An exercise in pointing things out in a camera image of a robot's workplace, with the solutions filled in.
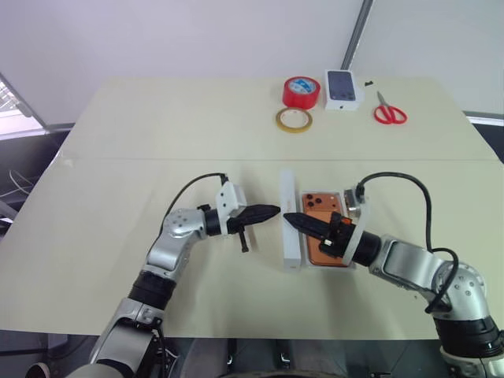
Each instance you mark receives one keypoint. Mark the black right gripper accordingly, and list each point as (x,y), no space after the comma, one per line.
(338,236)

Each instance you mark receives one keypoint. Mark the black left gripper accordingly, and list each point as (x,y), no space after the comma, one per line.
(241,224)

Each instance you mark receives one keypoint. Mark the orange smartphone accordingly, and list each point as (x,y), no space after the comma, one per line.
(319,208)

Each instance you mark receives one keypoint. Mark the white box lid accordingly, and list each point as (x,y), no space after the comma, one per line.
(290,240)

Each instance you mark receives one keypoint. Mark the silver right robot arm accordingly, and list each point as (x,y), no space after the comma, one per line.
(417,267)

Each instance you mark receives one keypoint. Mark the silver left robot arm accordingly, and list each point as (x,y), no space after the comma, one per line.
(177,236)

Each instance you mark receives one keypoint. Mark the white phone box base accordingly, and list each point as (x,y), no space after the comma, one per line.
(305,267)

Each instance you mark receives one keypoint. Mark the white printed phone box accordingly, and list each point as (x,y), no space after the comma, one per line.
(342,88)

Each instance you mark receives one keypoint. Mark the yellow clear tape roll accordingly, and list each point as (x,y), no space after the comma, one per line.
(293,121)

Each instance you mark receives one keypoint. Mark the red tape roll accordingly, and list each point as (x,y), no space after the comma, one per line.
(301,94)

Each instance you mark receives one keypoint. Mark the grey metal pillar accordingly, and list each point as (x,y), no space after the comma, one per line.
(356,33)

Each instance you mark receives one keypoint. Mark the dark round disc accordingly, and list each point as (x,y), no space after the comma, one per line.
(37,371)

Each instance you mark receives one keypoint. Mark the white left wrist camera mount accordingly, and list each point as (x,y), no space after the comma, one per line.
(230,199)

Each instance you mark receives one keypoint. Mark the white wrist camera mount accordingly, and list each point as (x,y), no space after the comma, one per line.
(230,199)
(360,232)

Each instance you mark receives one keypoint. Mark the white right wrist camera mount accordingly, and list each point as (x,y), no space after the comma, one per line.
(360,232)

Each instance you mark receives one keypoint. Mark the grey slanted metal frame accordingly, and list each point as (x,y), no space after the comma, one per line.
(19,100)

